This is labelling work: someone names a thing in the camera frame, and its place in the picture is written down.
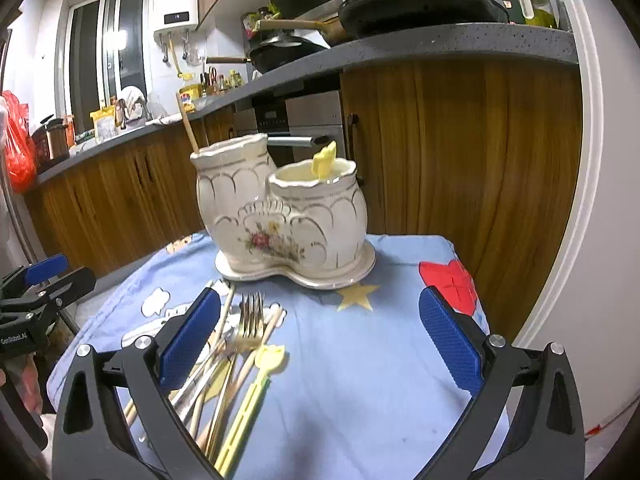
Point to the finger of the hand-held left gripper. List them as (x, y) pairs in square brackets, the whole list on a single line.
[(45, 266), (70, 282)]

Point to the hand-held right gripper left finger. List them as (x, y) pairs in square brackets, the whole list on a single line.
[(192, 335)]

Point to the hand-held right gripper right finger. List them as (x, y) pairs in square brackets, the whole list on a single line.
[(450, 345)]

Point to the yellow green plastic utensil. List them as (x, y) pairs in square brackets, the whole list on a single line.
[(270, 360)]

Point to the floral ceramic utensil holder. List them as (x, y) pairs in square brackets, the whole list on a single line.
[(280, 220)]

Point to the blue printed blanket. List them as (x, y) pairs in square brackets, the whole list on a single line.
[(360, 390)]

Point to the red plastic bag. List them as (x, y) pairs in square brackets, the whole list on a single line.
[(17, 150)]

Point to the brown lidded jar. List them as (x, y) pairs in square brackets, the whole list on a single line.
[(55, 140)]

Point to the yellow food package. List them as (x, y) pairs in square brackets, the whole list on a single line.
[(104, 125)]

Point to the kitchen faucet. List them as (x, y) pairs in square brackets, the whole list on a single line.
[(134, 110)]

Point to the wooden base cabinets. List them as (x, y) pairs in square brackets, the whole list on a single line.
[(475, 160)]

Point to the sliding glass window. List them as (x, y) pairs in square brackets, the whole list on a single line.
[(107, 55)]

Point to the yellow labelled oil jug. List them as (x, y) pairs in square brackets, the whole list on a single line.
[(190, 95)]

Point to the stainless steel oven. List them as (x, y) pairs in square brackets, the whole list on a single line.
[(310, 115)]

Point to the group of condiment bottles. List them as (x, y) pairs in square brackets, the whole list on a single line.
[(222, 82)]

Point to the white water heater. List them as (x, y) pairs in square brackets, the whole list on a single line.
[(175, 2)]

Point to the black wok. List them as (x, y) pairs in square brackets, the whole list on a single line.
[(285, 55)]

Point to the grey speckled countertop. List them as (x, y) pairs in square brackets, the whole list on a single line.
[(450, 42)]

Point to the large black frying pan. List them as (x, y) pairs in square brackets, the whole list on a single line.
[(415, 10)]

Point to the white door frame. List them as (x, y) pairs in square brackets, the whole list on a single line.
[(605, 210)]

